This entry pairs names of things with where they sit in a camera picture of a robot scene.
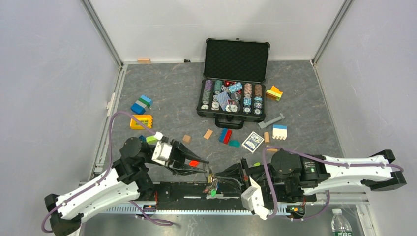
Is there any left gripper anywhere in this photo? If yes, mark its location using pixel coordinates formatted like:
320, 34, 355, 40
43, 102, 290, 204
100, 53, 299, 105
145, 138, 210, 175

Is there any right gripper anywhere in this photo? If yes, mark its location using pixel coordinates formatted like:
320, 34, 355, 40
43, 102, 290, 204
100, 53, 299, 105
213, 157, 291, 194

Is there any green key tag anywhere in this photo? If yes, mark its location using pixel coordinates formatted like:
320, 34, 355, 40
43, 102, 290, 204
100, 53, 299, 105
210, 189, 217, 197

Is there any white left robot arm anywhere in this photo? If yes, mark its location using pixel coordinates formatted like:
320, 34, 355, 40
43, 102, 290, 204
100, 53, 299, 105
44, 137, 208, 236

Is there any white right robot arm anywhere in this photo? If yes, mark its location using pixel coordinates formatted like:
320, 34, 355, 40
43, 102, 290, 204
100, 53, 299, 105
215, 148, 407, 203

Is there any small wooden cube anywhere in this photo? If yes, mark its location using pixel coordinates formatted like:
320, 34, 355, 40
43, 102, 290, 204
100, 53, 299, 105
182, 135, 191, 144

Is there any teal flat piece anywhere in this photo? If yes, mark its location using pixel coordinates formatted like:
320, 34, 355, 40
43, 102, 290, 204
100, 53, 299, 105
228, 140, 240, 148

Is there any orange flat block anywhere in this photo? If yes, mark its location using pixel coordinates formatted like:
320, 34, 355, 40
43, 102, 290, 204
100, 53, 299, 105
203, 129, 213, 140

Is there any blue playing card box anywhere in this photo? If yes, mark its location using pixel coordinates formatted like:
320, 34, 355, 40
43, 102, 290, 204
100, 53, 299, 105
241, 131, 264, 153

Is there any blue red brick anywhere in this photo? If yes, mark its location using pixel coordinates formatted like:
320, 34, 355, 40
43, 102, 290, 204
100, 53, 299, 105
219, 128, 232, 144

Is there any yellow window brick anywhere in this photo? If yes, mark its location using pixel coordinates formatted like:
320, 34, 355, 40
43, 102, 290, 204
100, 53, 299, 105
129, 115, 153, 130

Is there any grey plastic bolt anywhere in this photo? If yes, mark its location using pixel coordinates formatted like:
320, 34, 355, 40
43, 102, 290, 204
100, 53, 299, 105
257, 113, 285, 130

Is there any blue white brick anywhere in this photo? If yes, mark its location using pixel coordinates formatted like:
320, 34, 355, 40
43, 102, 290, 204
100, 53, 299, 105
272, 124, 288, 140

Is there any blue grey green brick stack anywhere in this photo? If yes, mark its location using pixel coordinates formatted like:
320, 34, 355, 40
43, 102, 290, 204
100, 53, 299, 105
130, 95, 153, 115

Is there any yellow orange brick pile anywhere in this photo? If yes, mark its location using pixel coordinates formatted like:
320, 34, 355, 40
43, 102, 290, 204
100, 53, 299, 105
266, 86, 283, 101

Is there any black poker chip case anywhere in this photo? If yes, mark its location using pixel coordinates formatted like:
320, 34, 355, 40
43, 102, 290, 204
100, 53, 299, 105
196, 38, 270, 129

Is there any wooden block on ledge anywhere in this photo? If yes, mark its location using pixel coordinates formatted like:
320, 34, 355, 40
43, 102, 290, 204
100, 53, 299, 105
137, 58, 151, 64

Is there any plastic water bottle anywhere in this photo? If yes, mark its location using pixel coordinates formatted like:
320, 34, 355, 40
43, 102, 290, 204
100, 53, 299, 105
331, 208, 353, 236

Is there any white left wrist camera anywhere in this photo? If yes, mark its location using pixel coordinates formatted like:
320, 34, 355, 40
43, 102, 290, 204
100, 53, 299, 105
151, 132, 173, 166

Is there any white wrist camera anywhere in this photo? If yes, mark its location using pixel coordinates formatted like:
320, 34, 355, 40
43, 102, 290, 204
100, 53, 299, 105
151, 132, 173, 166
240, 186, 269, 220

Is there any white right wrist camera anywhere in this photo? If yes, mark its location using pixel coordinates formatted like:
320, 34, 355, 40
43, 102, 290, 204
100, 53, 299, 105
240, 186, 269, 220

